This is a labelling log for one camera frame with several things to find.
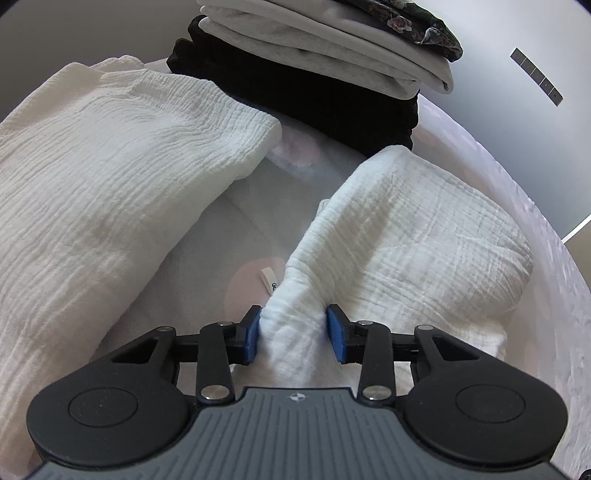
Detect dark floral folded garment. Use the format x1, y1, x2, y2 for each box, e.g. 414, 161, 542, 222
342, 0, 464, 62

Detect grey wall switch panel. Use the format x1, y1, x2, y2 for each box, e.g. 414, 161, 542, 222
510, 48, 564, 106

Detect white folded garments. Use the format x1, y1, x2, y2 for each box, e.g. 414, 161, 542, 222
199, 0, 454, 100

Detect black folded garments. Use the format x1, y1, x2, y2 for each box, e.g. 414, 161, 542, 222
167, 15, 419, 156

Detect white muslin cloth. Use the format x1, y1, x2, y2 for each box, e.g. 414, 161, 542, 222
1, 56, 281, 478
254, 147, 534, 388

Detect folded white muslin cloth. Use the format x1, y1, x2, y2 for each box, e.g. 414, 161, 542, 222
1, 56, 281, 478

